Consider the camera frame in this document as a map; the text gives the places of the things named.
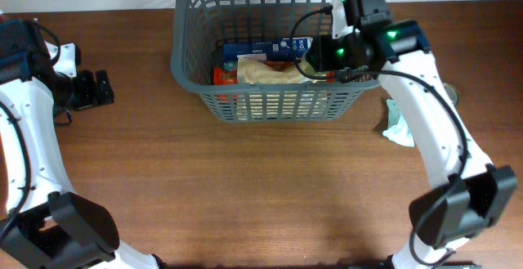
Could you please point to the blue cardboard food box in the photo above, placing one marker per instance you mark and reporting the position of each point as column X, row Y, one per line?
column 277, row 50

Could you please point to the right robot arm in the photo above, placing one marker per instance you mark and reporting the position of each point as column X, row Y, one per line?
column 468, row 192

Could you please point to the white green wrapped packet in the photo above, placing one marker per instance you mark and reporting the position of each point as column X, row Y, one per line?
column 397, row 129

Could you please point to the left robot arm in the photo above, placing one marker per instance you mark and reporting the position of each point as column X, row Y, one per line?
column 48, row 225

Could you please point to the silver top tin can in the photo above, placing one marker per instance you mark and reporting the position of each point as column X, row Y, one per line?
column 452, row 93

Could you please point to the grey plastic shopping basket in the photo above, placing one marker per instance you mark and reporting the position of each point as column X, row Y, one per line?
column 202, row 29

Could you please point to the orange spaghetti packet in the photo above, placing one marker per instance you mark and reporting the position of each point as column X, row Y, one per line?
column 228, row 74

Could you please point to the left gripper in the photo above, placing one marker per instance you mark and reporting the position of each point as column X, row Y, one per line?
column 90, row 93

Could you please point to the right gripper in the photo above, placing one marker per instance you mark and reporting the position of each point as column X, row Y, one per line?
column 323, row 59

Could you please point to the clear bag of breadcrumbs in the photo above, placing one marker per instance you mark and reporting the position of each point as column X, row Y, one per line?
column 269, row 72

